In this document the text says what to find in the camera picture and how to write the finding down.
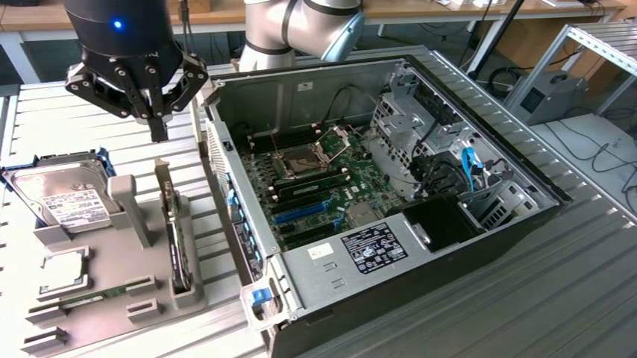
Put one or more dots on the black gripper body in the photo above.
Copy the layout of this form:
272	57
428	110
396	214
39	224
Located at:
125	37

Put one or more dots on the graphics card with fan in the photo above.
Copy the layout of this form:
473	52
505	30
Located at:
179	261

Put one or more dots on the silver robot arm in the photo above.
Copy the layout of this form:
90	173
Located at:
269	22

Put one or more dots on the blue disk caddy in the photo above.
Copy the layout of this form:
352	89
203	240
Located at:
106	160

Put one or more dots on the thin locking lever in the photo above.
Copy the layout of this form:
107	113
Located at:
274	143

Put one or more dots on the silver hard disk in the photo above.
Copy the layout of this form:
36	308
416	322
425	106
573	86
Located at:
55	186

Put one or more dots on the CPU socket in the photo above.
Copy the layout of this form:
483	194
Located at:
301	164

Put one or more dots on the open metal socket cover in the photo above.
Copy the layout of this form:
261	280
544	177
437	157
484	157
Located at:
333	143

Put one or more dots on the black installed RAM stick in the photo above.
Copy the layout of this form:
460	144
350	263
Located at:
304	190

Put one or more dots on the black expansion slot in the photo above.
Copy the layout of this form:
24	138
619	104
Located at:
298	201
309	232

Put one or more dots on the blue expansion slot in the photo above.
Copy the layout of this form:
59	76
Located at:
298	214

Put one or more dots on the green motherboard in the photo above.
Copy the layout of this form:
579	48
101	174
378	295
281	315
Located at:
364	175

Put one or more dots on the silver drive cage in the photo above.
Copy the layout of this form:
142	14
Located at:
398	123

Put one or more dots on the grey parts rack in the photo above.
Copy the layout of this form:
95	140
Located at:
114	268

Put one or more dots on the silver CPU chip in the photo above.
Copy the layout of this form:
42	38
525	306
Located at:
62	272

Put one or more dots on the silver chipset heatsink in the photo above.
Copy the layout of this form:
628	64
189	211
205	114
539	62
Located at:
364	216

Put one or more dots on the long wooden desk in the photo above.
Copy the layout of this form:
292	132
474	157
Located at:
422	9

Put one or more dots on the green RAM stick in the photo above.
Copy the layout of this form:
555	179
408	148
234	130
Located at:
85	298

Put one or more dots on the silver power supply with label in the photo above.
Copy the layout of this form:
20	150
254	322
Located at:
318	276

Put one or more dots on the blue case latch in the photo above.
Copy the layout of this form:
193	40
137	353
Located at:
259	297

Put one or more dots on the black slanted pole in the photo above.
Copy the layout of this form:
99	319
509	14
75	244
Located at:
513	11

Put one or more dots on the silver disk bay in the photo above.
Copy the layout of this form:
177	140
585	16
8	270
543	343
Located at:
503	201

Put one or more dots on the open black PC case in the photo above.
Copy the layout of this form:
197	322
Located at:
422	291

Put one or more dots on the grey floor unit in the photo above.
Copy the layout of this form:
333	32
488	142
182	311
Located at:
552	100

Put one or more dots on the wooden desk with white frame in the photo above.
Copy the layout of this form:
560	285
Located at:
30	18

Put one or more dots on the aluminium slatted frame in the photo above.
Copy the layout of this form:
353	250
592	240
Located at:
612	44

